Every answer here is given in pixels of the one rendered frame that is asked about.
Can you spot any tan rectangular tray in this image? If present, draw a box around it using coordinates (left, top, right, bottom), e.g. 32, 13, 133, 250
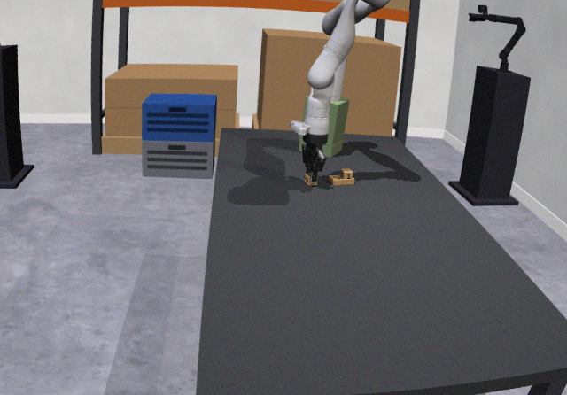
329, 175, 355, 185

